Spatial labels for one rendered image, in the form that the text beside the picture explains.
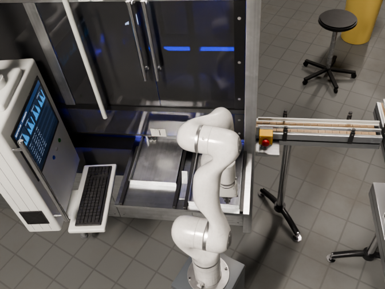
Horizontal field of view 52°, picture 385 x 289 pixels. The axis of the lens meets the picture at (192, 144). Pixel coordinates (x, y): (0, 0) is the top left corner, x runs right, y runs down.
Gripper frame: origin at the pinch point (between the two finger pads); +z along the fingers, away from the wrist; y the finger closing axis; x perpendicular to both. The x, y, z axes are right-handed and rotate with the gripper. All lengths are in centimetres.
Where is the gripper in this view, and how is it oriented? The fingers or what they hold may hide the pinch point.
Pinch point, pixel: (227, 199)
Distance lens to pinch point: 202.3
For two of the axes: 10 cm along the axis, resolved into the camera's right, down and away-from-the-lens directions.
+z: 0.9, 6.7, 7.4
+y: -9.9, -0.4, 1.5
